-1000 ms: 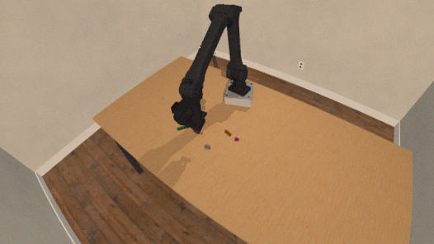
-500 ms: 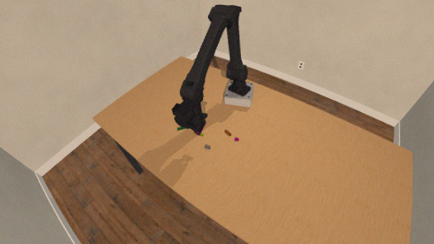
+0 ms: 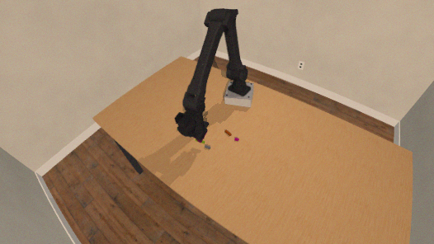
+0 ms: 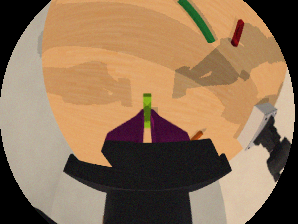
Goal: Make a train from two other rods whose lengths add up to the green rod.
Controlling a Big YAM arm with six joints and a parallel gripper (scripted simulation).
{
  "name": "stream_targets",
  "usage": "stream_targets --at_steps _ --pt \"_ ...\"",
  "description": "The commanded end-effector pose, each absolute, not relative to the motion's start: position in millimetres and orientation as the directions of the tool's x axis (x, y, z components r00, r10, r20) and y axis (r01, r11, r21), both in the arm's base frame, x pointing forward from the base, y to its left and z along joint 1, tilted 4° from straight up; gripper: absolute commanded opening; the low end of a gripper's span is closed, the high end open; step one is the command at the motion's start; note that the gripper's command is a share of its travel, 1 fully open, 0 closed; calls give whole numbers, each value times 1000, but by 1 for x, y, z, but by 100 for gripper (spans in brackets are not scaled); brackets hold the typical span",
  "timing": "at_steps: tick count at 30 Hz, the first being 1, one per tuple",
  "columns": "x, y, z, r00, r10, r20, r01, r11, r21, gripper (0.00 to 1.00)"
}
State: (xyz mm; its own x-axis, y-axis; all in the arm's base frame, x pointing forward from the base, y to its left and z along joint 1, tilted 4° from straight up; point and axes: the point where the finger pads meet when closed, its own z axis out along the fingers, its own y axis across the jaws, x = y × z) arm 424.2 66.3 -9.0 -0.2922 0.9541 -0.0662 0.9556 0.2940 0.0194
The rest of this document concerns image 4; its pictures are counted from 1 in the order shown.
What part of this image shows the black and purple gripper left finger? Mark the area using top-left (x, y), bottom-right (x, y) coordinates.
top-left (104, 109), bottom-right (144, 143)

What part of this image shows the red rod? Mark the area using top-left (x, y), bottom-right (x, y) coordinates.
top-left (231, 19), bottom-right (244, 47)

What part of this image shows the orange rod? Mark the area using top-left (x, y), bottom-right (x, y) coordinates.
top-left (190, 130), bottom-right (203, 140)

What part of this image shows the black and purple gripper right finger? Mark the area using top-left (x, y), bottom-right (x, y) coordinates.
top-left (150, 109), bottom-right (190, 143)

